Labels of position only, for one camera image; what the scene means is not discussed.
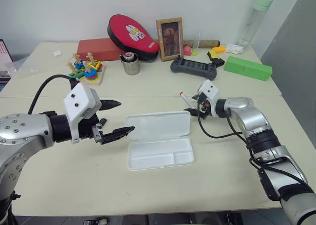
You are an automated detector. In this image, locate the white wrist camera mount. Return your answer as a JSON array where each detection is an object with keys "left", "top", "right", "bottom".
[
  {"left": 197, "top": 79, "right": 220, "bottom": 105},
  {"left": 63, "top": 82, "right": 102, "bottom": 145}
]

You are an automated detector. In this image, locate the stainless steel cup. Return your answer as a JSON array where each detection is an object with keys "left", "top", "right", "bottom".
[{"left": 119, "top": 52, "right": 141, "bottom": 75}]

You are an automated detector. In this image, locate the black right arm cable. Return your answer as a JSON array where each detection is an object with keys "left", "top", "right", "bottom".
[{"left": 197, "top": 111, "right": 308, "bottom": 186}]

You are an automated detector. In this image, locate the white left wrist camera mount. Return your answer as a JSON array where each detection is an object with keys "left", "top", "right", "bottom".
[{"left": 63, "top": 82, "right": 102, "bottom": 145}]

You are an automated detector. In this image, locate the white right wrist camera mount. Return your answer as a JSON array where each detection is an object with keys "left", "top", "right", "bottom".
[{"left": 197, "top": 79, "right": 220, "bottom": 105}]

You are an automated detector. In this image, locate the red oval punch pad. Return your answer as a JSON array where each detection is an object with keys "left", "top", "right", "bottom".
[{"left": 107, "top": 14, "right": 160, "bottom": 62}]

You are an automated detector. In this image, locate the wooden framed picture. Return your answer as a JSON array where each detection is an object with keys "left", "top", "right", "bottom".
[{"left": 156, "top": 17, "right": 184, "bottom": 62}]

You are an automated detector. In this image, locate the grey handheld game console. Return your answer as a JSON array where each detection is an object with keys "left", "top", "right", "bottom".
[{"left": 170, "top": 57, "right": 219, "bottom": 81}]

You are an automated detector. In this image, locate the white crumpled tissue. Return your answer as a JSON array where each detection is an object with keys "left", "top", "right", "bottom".
[{"left": 225, "top": 43, "right": 244, "bottom": 55}]

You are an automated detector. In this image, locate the yellow and black tool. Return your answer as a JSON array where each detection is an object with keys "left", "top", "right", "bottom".
[{"left": 207, "top": 49, "right": 226, "bottom": 67}]

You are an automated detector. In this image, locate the brown rolled cylinder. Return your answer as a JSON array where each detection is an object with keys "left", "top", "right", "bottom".
[{"left": 182, "top": 38, "right": 221, "bottom": 49}]

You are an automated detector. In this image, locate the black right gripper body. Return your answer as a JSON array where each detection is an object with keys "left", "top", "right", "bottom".
[{"left": 197, "top": 92, "right": 211, "bottom": 119}]

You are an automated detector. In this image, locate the green rectangular block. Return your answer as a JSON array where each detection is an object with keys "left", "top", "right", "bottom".
[{"left": 223, "top": 56, "right": 273, "bottom": 82}]

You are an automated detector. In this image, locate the white marker with red cap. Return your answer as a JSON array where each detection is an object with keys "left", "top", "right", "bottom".
[{"left": 179, "top": 91, "right": 193, "bottom": 108}]

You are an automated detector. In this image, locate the wooden colourful stacking toy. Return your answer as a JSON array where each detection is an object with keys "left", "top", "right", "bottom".
[{"left": 65, "top": 52, "right": 107, "bottom": 86}]

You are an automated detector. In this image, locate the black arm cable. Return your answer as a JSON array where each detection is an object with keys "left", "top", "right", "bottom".
[
  {"left": 27, "top": 74, "right": 78, "bottom": 115},
  {"left": 197, "top": 111, "right": 308, "bottom": 186}
]

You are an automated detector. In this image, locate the clear bottle with green lid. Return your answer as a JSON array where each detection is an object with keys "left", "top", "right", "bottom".
[{"left": 235, "top": 0, "right": 274, "bottom": 48}]

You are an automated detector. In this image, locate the white plastic pencil case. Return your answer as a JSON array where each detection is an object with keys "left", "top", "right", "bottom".
[{"left": 125, "top": 111, "right": 196, "bottom": 172}]

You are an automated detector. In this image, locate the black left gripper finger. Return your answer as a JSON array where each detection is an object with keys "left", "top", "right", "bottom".
[
  {"left": 100, "top": 126, "right": 136, "bottom": 145},
  {"left": 99, "top": 99, "right": 122, "bottom": 112}
]

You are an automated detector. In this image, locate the laptop computer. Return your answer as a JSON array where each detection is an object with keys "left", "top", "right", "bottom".
[{"left": 0, "top": 38, "right": 14, "bottom": 93}]

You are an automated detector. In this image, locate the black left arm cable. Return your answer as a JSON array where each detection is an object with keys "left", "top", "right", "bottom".
[{"left": 27, "top": 74, "right": 78, "bottom": 115}]

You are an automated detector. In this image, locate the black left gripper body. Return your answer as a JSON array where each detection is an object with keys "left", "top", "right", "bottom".
[{"left": 78, "top": 112, "right": 103, "bottom": 145}]

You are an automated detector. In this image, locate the red rectangular box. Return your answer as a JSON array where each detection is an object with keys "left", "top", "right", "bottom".
[{"left": 76, "top": 37, "right": 124, "bottom": 62}]

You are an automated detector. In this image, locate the dark rounded shape under table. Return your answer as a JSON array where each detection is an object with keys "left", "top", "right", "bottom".
[{"left": 83, "top": 217, "right": 109, "bottom": 225}]

